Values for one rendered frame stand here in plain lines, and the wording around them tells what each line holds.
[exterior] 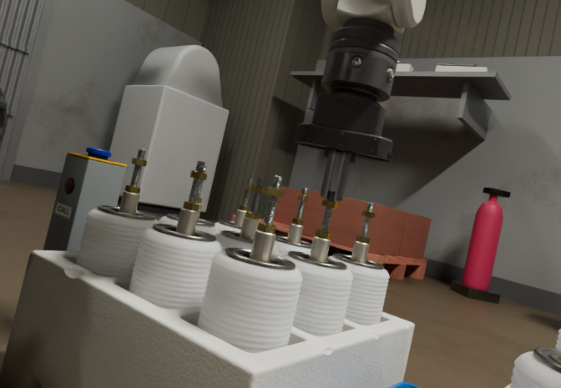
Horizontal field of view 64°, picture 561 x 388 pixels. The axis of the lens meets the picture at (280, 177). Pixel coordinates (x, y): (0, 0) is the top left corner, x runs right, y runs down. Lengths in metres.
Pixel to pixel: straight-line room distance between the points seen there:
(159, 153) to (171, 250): 2.80
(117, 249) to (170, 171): 2.78
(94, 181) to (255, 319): 0.42
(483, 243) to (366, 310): 2.21
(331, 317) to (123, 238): 0.27
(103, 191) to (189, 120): 2.67
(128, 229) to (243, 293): 0.22
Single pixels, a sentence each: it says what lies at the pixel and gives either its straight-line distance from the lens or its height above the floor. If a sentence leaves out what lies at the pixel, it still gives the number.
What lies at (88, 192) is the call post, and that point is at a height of 0.26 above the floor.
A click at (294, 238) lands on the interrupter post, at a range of 0.72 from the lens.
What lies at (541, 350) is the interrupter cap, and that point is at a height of 0.25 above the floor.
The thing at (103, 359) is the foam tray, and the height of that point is 0.11.
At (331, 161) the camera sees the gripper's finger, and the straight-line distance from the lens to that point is 0.55.
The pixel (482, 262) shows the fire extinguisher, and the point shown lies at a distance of 2.82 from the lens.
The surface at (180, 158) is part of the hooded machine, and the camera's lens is 3.40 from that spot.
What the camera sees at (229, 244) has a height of 0.24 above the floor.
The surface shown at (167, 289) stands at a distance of 0.51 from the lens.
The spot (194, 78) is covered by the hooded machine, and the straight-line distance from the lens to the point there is 3.49.
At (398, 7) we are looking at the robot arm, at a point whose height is 0.57.
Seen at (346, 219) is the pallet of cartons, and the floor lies 0.28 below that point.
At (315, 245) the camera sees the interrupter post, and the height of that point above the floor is 0.27.
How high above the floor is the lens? 0.32
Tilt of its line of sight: 2 degrees up
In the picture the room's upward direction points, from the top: 13 degrees clockwise
